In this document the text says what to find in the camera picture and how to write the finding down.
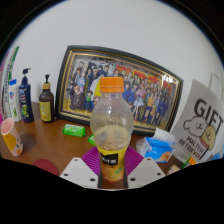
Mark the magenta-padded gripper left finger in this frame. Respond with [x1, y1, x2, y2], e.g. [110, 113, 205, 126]
[59, 146, 103, 190]

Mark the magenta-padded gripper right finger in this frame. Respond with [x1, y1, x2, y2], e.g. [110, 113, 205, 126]
[123, 146, 167, 190]

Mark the orange-capped juice bottle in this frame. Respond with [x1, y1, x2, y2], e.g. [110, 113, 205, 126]
[89, 76, 135, 184]

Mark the blue tissue pack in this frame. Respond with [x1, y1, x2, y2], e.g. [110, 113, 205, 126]
[135, 127, 177, 164]

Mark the small snack packet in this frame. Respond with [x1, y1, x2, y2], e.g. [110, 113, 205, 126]
[165, 163, 182, 176]

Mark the green wrapped packet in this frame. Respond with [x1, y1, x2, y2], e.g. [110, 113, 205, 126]
[87, 134, 98, 147]
[62, 123, 87, 138]

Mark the brown pump bottle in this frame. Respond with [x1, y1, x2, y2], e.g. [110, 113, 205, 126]
[38, 74, 56, 124]

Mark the pink and yellow mug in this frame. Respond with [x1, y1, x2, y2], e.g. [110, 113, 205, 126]
[0, 117, 25, 158]

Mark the white paper gift bag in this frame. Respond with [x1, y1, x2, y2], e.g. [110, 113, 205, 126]
[170, 72, 224, 164]

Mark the framed group picture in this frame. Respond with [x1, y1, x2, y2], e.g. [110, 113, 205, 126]
[55, 45, 184, 137]

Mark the dark blue pump bottle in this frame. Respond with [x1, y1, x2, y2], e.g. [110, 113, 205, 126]
[18, 67, 35, 124]

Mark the white bottle with blue cap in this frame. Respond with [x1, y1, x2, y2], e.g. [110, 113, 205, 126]
[7, 78, 23, 123]

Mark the white and green cylindrical tube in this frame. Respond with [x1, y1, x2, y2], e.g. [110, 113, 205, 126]
[1, 45, 20, 118]

